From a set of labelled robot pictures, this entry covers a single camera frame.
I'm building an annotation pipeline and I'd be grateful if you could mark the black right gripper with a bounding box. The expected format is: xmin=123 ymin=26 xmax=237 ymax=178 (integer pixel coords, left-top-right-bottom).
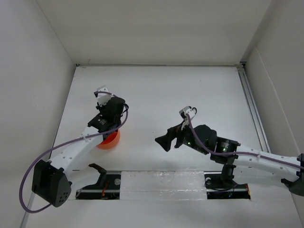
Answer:
xmin=155 ymin=119 xmax=209 ymax=155

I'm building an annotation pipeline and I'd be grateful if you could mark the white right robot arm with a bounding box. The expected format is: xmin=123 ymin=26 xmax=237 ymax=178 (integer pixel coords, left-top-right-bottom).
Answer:
xmin=155 ymin=124 xmax=304 ymax=196

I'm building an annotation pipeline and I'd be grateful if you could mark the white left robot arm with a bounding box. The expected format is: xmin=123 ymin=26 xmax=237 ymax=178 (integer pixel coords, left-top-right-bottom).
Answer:
xmin=32 ymin=92 xmax=129 ymax=207

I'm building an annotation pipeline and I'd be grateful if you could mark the orange round divided container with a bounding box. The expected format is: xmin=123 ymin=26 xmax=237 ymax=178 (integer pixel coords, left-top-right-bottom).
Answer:
xmin=96 ymin=130 xmax=121 ymax=150

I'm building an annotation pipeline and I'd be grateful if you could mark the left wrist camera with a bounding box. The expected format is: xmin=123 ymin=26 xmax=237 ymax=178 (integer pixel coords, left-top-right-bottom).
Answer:
xmin=94 ymin=85 xmax=113 ymax=108

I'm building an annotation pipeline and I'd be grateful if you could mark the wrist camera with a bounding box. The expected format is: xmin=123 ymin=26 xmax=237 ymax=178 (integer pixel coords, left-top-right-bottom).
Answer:
xmin=94 ymin=85 xmax=113 ymax=108
xmin=179 ymin=106 xmax=196 ymax=130

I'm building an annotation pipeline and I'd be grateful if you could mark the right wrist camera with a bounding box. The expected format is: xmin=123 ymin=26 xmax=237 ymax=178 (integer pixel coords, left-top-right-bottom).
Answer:
xmin=179 ymin=106 xmax=196 ymax=130

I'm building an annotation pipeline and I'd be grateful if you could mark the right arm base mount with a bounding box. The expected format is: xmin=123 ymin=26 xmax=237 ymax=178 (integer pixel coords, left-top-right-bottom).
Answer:
xmin=204 ymin=173 xmax=251 ymax=200

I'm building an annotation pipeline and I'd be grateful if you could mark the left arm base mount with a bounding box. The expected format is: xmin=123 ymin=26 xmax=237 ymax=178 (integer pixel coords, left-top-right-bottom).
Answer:
xmin=76 ymin=173 xmax=121 ymax=200

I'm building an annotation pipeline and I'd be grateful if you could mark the aluminium rail right side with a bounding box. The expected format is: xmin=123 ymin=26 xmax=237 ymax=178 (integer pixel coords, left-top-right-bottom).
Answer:
xmin=237 ymin=62 xmax=270 ymax=152

